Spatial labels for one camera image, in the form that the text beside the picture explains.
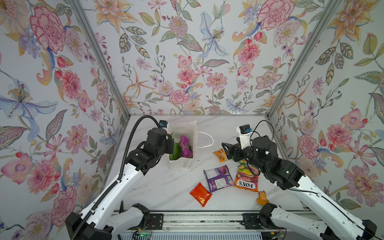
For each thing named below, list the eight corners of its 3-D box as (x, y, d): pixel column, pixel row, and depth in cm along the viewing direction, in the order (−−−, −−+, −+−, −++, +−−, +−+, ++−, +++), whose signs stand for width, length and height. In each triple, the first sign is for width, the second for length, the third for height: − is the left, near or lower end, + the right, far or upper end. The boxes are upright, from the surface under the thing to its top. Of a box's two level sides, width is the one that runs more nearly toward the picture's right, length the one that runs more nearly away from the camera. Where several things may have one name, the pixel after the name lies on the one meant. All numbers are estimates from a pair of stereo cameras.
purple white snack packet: (210, 192, 85) (210, 190, 82) (203, 171, 93) (203, 169, 90) (233, 185, 87) (234, 184, 85) (224, 166, 95) (225, 164, 93)
